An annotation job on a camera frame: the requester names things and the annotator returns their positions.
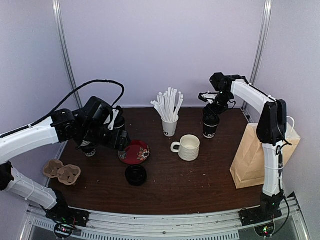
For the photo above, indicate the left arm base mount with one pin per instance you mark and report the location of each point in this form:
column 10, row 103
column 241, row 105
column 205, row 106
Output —
column 67, row 220

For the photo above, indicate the stack of paper cups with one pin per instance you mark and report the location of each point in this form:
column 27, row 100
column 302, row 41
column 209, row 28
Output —
column 88, row 150

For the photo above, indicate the cardboard cup carrier tray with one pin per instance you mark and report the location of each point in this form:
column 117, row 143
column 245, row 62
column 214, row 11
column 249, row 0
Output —
column 65, row 174

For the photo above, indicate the paper cup holding straws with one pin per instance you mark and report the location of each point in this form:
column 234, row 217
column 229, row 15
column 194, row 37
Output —
column 169, row 128

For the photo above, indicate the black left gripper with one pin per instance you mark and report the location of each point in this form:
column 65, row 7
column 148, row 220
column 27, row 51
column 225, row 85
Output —
column 120, row 146

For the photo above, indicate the bundle of white wrapped straws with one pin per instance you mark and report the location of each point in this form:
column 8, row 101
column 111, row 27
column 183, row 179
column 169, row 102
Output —
column 168, row 104

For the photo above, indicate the stack of black lids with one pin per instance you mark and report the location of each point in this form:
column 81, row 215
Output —
column 136, row 175

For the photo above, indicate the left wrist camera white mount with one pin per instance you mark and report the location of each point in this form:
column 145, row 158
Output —
column 115, row 113

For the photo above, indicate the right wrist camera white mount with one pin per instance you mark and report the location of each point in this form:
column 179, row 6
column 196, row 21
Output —
column 208, row 97

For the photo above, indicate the black white paper cup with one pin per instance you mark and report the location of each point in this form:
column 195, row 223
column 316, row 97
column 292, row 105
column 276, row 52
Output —
column 209, row 131
column 120, row 123

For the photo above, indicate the aluminium front rail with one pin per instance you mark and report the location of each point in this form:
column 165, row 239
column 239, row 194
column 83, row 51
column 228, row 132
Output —
column 224, row 225

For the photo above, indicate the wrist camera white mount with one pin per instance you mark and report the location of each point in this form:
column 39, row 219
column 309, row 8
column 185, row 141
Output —
column 115, row 113
column 208, row 97

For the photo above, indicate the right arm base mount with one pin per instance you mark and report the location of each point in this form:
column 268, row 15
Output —
column 262, row 216

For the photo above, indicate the brown paper bag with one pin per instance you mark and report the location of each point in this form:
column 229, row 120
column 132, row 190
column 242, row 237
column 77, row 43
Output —
column 248, row 168

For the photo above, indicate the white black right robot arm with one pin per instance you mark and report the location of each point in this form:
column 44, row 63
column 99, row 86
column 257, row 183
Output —
column 271, row 128

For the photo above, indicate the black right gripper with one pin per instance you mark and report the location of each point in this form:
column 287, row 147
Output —
column 207, row 110

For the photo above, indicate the right aluminium wall post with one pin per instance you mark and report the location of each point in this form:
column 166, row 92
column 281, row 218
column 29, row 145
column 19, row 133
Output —
column 264, row 30

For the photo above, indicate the left aluminium wall post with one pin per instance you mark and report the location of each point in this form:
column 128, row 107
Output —
column 62, row 38

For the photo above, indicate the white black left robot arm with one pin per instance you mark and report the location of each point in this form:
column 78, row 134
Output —
column 96, row 124

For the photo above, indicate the red floral plate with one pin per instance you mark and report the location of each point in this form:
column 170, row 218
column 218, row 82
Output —
column 136, row 153

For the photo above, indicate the cream ceramic mug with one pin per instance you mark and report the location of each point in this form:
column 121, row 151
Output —
column 187, row 148

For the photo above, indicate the aluminium wall post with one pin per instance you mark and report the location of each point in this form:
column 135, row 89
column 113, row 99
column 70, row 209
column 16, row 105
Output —
column 264, row 30
column 62, row 38

